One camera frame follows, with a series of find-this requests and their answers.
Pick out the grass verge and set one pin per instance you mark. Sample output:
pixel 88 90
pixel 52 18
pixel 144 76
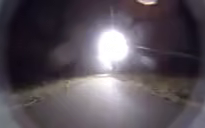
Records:
pixel 166 88
pixel 40 93

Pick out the grey asphalt road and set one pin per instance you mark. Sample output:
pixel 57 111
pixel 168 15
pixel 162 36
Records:
pixel 100 103

